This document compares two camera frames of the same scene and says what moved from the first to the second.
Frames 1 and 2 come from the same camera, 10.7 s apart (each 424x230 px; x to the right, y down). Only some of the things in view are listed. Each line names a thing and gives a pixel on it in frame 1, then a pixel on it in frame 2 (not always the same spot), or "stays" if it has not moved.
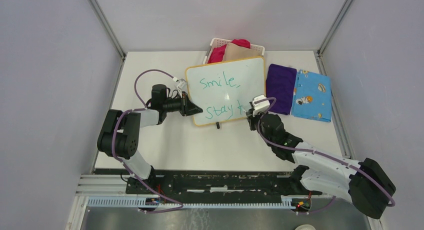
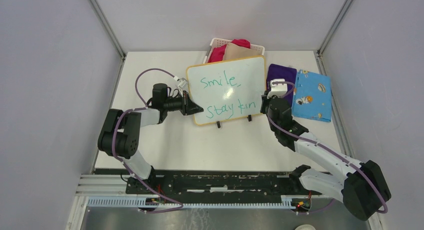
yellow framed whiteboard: x=223 y=89 stays
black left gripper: x=186 y=105 stays
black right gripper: x=251 y=119 to x=265 y=100
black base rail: x=215 y=183 stays
